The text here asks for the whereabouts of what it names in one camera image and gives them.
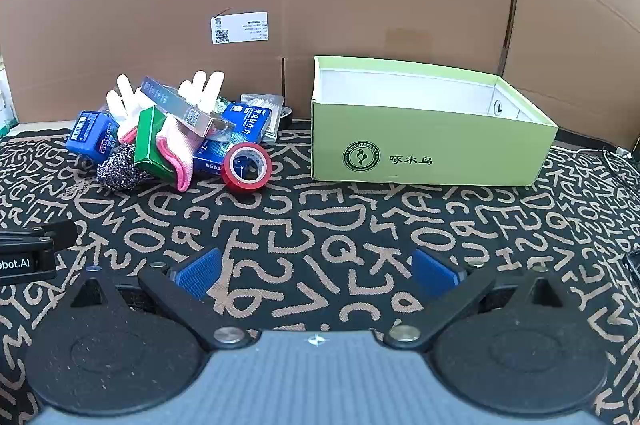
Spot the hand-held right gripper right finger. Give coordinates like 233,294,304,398
382,247,571,352

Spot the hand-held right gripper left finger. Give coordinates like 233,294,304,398
70,247,256,352

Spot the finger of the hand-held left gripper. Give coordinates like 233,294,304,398
0,220,79,251

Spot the green shoe box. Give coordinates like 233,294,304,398
311,55,559,187

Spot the white glove with pink cuff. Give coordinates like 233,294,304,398
155,71,225,192
106,75,147,144

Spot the clear long silver box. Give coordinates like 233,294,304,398
141,76,236,140

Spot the sparkly steel wool scrubber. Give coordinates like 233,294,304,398
96,144,157,192

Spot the blue box with barcode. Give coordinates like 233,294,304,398
66,110,120,156

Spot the red tape roll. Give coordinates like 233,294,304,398
221,143,273,192

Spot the flat blue white box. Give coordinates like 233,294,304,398
192,139,237,176

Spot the black mat with beige letters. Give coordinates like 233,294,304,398
0,117,640,425

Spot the small green box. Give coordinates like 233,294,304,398
134,106,177,180

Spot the blue medicine box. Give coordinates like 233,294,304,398
219,102,274,144

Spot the clear cotton swab packet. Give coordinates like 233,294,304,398
240,93,285,142

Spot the white paper label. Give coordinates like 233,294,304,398
210,11,269,45

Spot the brown cardboard box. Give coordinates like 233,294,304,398
500,0,640,148

